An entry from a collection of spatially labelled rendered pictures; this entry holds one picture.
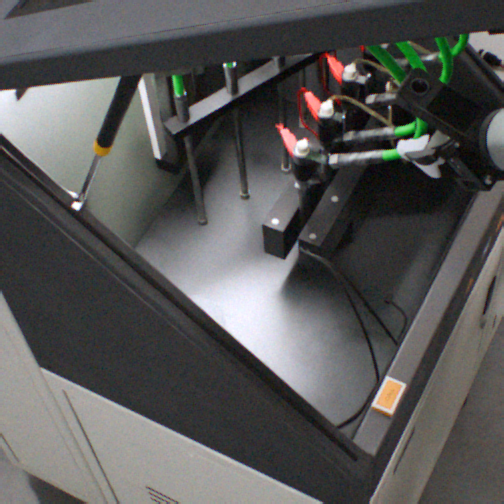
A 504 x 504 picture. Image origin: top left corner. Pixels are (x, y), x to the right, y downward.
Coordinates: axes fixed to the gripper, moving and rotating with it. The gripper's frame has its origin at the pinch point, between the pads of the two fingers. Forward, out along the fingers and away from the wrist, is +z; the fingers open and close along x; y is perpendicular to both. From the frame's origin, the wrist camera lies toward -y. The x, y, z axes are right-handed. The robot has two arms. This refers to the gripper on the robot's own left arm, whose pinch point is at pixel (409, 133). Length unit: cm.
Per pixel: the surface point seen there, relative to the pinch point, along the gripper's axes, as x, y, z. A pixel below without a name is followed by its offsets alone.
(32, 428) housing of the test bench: -64, 11, 84
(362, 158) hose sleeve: -4.1, 0.1, 7.8
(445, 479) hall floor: -17, 93, 81
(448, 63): 13.7, 0.5, 5.7
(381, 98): 9.1, 1.2, 20.0
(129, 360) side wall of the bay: -44.5, -2.8, 22.3
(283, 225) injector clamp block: -13.6, 4.5, 27.8
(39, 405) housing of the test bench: -59, 4, 68
